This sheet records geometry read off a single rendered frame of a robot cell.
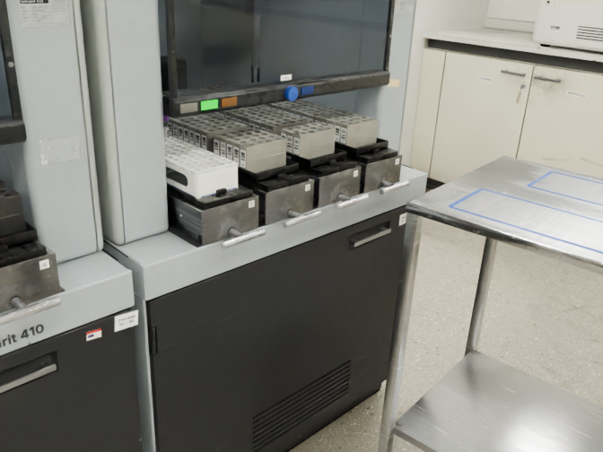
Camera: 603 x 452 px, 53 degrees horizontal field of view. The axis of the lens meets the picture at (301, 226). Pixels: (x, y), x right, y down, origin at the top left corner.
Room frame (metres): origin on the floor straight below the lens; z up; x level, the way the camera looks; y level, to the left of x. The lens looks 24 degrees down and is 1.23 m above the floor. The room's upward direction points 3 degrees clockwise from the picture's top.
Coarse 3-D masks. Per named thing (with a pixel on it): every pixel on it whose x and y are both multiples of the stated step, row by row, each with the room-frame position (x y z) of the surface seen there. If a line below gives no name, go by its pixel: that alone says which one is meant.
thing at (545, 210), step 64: (448, 192) 1.13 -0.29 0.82; (512, 192) 1.14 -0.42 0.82; (576, 192) 1.16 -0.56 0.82; (576, 256) 0.86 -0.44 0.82; (448, 384) 1.22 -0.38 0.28; (512, 384) 1.23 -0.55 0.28; (384, 448) 1.05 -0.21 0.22; (448, 448) 1.00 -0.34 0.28; (512, 448) 1.01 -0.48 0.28; (576, 448) 1.02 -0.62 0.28
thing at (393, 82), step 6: (396, 0) 1.50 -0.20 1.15; (402, 0) 1.52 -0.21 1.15; (408, 0) 1.54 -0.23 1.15; (414, 0) 1.55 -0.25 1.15; (396, 6) 1.51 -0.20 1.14; (402, 6) 1.52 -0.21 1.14; (408, 6) 1.54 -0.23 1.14; (396, 12) 1.51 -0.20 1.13; (402, 12) 1.52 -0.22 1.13; (408, 12) 1.54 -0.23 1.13; (390, 84) 1.51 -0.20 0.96; (396, 84) 1.53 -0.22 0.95
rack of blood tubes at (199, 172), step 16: (176, 144) 1.21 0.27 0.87; (192, 144) 1.22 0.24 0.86; (176, 160) 1.12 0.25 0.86; (192, 160) 1.12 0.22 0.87; (208, 160) 1.13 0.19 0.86; (224, 160) 1.13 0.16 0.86; (176, 176) 1.18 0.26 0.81; (192, 176) 1.05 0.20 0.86; (208, 176) 1.06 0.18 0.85; (224, 176) 1.08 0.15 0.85; (192, 192) 1.05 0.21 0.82; (208, 192) 1.06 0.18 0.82
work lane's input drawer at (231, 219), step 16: (176, 192) 1.08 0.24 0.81; (224, 192) 1.07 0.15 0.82; (240, 192) 1.08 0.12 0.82; (176, 208) 1.06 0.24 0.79; (192, 208) 1.02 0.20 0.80; (208, 208) 1.02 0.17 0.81; (224, 208) 1.04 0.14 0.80; (240, 208) 1.06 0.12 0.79; (256, 208) 1.09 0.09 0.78; (192, 224) 1.02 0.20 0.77; (208, 224) 1.01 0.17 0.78; (224, 224) 1.04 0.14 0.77; (240, 224) 1.06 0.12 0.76; (256, 224) 1.09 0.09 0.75; (208, 240) 1.01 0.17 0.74; (224, 240) 0.99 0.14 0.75; (240, 240) 1.01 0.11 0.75
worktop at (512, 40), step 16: (432, 32) 3.50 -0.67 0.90; (448, 32) 3.55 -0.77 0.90; (464, 32) 3.59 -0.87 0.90; (480, 32) 3.64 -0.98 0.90; (496, 32) 3.68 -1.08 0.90; (512, 32) 3.73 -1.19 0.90; (512, 48) 3.12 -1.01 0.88; (528, 48) 3.06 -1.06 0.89; (544, 48) 3.00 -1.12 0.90; (560, 48) 3.01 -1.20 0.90; (576, 48) 3.04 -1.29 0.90
